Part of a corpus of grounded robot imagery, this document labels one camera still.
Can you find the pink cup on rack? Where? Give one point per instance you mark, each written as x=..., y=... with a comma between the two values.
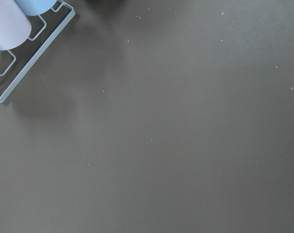
x=15, y=28

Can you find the pastel cup rack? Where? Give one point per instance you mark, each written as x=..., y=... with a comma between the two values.
x=16, y=62

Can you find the blue cup on rack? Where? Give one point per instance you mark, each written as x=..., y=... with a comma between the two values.
x=35, y=7

